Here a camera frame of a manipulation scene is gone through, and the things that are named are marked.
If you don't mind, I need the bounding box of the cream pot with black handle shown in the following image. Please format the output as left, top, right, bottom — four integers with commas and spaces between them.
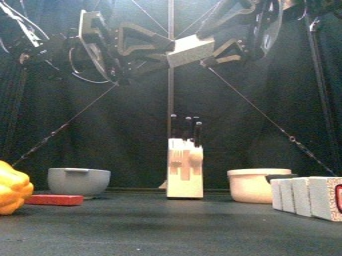
226, 167, 299, 205

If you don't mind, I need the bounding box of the red flat toy block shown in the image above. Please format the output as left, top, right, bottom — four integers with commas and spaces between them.
23, 194, 85, 207

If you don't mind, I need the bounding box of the diagonal brace wire with turnbuckle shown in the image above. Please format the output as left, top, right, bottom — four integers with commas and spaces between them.
206, 65, 338, 177

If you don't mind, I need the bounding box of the white toy knife block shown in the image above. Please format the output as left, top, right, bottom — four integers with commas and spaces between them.
166, 137, 206, 200

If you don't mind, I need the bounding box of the black side frame post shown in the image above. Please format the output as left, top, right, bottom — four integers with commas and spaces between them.
304, 14, 342, 174

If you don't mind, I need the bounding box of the white block with red print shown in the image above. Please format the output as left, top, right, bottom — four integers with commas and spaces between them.
307, 175, 342, 223

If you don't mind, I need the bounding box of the grey toy pot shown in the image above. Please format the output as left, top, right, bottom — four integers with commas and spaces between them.
47, 167, 112, 199

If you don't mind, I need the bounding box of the yellow toy bell pepper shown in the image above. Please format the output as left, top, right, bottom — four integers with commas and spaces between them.
0, 160, 36, 216

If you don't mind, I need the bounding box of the metal vertical frame pole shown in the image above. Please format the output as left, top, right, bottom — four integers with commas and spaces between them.
166, 0, 176, 140

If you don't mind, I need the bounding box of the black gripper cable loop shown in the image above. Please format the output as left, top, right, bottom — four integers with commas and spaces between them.
67, 45, 112, 85

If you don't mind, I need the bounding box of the white rice toy block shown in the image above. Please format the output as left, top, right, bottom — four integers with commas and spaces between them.
167, 33, 216, 69

